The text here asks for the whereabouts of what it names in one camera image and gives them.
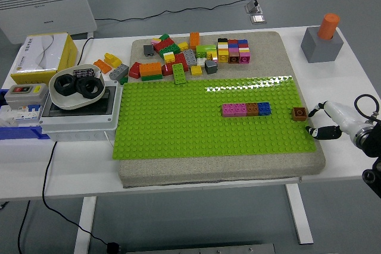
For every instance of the red long brick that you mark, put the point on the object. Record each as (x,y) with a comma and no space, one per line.
(167,69)

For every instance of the tall orange brick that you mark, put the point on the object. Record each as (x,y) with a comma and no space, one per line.
(194,40)

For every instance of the pink white yellow brick stack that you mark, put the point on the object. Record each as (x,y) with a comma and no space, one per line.
(244,57)

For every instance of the orange plate brick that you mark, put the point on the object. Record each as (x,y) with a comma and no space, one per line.
(102,65)

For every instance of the black flat brick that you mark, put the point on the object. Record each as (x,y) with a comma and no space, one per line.
(222,40)

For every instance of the grey long brick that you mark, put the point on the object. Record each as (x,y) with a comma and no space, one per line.
(118,72)
(189,56)

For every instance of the brown square brick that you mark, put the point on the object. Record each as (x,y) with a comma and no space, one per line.
(299,114)
(252,109)
(234,58)

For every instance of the blue plastic bin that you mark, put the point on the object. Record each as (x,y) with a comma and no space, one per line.
(18,132)

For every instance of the red flat brick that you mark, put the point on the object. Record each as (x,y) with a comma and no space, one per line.
(232,41)

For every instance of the dark green long plate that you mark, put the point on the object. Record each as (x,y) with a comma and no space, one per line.
(151,77)

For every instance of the orange cylinder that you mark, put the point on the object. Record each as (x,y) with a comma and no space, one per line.
(327,26)

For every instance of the red sloped brick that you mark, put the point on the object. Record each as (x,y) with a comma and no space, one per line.
(134,70)

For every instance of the grey electrical enclosure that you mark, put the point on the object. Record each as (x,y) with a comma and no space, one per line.
(77,123)

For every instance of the grey push-button switch box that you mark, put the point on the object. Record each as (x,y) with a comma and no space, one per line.
(26,96)

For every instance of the pink flat brick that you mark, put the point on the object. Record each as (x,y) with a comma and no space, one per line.
(233,50)

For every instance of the small green brick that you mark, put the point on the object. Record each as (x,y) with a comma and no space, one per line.
(164,37)
(123,81)

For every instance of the large red brick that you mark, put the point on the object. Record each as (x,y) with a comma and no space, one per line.
(163,44)

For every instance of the pink square brick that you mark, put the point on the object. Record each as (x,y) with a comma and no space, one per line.
(240,109)
(228,110)

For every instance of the yellow stepped brick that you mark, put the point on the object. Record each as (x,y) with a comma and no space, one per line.
(112,59)

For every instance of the grey-brown foam mat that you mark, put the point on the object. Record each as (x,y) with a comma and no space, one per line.
(208,172)

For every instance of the lime green long plate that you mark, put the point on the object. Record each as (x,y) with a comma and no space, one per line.
(179,73)

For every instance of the green studded baseplate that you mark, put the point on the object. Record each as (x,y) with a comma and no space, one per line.
(178,123)

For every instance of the white panel heater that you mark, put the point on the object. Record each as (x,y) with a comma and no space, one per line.
(44,10)

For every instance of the yellow tissue box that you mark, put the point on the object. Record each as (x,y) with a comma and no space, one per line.
(38,54)

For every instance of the white flat brick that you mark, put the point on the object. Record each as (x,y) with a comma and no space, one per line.
(222,46)

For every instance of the large black nut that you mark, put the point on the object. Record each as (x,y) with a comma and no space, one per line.
(59,90)
(80,87)

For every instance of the dark green long brick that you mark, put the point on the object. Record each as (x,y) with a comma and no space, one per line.
(170,49)

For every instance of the blue flat brick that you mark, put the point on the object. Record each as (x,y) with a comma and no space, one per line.
(233,45)

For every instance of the grey block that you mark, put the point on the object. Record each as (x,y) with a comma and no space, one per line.
(321,50)

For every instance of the yellow square brick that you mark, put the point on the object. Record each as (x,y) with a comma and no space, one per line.
(223,55)

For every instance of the white blue circuit breaker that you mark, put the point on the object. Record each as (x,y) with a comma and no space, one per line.
(26,114)

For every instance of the small black purple part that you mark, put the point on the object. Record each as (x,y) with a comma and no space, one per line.
(83,72)

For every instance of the closed metal floor socket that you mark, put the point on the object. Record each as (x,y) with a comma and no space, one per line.
(257,19)

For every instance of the small yellow white brick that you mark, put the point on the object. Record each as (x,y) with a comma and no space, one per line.
(212,55)

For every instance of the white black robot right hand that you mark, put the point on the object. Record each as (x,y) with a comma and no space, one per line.
(342,114)

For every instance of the open metal floor socket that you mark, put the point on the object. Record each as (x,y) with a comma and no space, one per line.
(253,7)

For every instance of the dark grey sloped brick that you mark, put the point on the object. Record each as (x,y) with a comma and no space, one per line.
(210,66)

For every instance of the orange long brick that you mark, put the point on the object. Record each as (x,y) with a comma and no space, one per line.
(150,69)

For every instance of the white table leg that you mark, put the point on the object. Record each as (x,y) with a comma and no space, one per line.
(86,224)
(300,215)

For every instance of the white bowl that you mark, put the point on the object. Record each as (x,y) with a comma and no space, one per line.
(68,102)

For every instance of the large lime green brick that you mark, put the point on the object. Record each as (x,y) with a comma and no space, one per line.
(206,50)

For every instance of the red square brick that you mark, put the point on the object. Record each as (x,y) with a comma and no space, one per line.
(243,45)

